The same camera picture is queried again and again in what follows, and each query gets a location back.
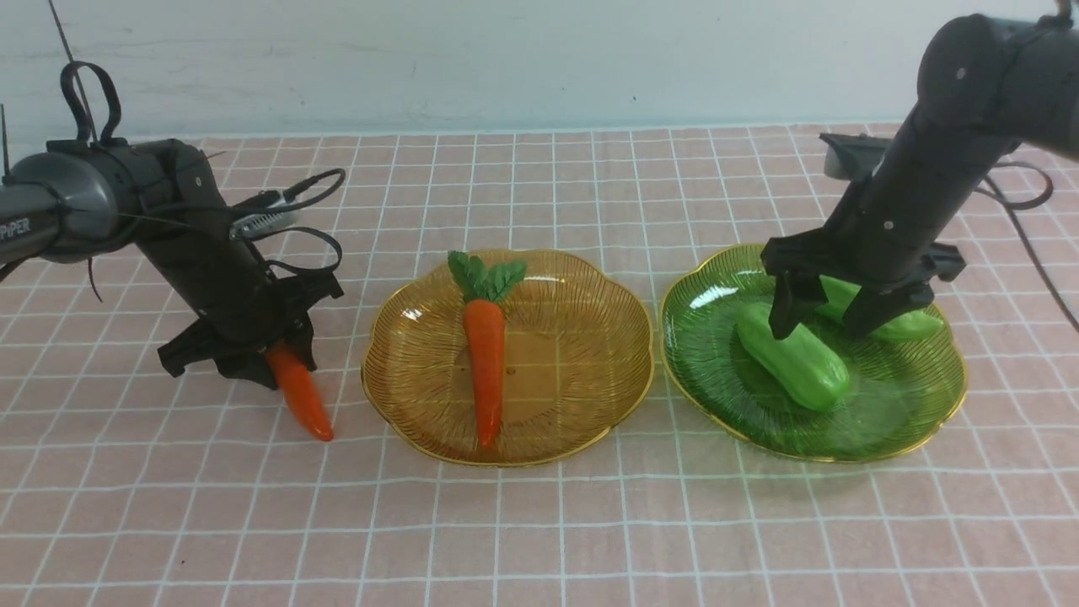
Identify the silver wrist camera, viewer left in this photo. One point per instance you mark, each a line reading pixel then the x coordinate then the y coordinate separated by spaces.
pixel 260 216

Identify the green toy cucumber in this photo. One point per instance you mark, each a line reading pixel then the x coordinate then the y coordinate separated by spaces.
pixel 812 374
pixel 915 326

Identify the amber glass plate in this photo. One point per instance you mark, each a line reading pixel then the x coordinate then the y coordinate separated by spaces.
pixel 578 361

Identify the black gripper, viewer right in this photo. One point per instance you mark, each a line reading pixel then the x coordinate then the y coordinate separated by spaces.
pixel 883 234

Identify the pink checkered tablecloth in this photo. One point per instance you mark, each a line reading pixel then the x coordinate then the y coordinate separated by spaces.
pixel 123 486

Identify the black gripper, viewer left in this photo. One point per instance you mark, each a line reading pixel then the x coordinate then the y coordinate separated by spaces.
pixel 244 303

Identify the green glass plate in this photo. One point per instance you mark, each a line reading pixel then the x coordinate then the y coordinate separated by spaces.
pixel 901 392

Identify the orange toy carrot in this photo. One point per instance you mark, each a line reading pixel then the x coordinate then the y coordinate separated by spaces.
pixel 301 393
pixel 482 289

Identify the wrist camera, viewer right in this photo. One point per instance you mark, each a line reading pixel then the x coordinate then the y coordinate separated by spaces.
pixel 852 157

